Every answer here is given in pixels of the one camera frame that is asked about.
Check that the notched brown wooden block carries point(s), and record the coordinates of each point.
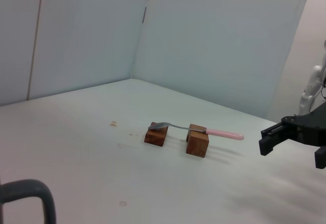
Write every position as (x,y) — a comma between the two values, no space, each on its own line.
(197,143)

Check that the low brown wooden block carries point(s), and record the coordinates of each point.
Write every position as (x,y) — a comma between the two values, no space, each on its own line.
(155,137)

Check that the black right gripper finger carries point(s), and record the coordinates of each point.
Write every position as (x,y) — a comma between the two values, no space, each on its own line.
(321,159)
(270,141)

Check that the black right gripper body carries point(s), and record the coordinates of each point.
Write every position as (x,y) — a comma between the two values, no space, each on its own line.
(310,127)

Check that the grey ceramic mug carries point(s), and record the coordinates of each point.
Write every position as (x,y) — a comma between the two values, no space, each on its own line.
(45,196)

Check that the white robot limb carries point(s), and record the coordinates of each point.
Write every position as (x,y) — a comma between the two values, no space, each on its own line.
(309,91)

